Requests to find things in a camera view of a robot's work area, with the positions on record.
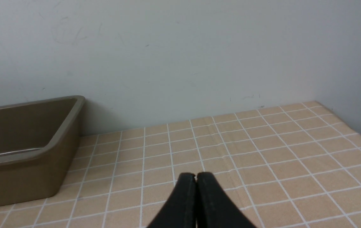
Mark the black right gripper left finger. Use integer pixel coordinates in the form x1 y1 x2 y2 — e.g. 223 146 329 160
147 173 197 228

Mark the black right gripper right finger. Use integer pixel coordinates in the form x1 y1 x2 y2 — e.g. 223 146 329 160
195 172 256 228

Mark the beige checkered tablecloth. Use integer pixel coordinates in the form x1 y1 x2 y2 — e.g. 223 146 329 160
0 101 361 228

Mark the olive green plastic bin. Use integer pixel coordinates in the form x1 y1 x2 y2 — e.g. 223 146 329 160
0 95 85 206

